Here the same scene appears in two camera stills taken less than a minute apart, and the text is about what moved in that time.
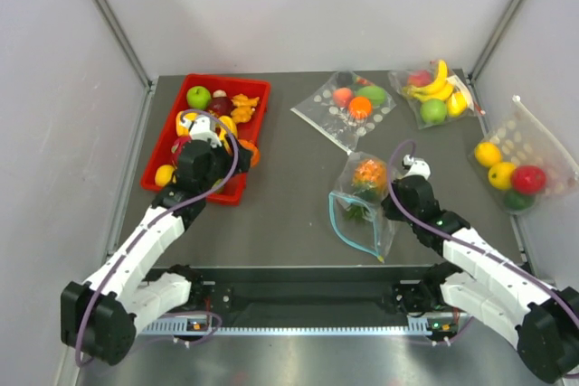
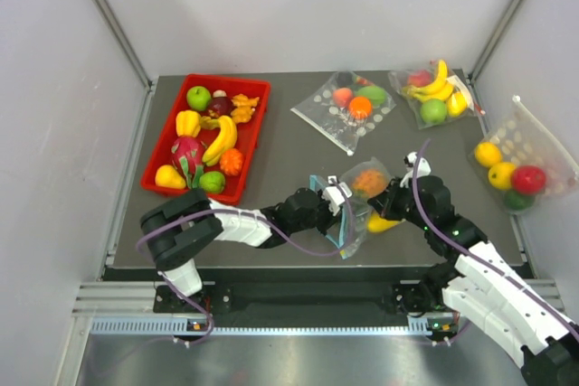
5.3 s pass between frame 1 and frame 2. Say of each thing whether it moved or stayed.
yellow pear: stayed
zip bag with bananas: stayed
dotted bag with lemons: stayed
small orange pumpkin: moved
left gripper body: moved
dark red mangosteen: stayed
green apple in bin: stayed
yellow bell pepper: stayed
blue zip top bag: moved
